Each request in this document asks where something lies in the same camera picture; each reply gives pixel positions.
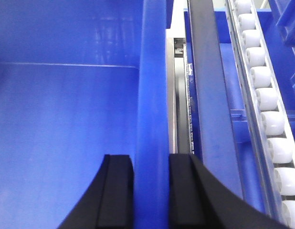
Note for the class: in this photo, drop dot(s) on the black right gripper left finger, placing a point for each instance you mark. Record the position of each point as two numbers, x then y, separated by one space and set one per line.
108 201

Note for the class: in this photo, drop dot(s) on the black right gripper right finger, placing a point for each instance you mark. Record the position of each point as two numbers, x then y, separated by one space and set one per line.
198 200

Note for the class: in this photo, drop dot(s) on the large blue plastic bin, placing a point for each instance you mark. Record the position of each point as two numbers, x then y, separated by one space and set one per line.
81 79

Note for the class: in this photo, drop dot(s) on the lower right blue bin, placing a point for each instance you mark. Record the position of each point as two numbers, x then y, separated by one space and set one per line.
251 188

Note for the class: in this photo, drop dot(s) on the white roller conveyor track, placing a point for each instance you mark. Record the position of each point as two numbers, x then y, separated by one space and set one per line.
271 134

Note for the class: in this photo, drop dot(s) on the upper right blue bin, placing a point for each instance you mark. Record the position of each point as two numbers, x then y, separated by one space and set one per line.
283 12

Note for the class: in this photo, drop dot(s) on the dark metal divider rail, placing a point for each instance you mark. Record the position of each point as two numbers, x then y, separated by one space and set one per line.
218 149

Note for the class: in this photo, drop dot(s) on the stainless steel shelf rail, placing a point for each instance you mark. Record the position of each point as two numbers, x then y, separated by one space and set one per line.
178 83

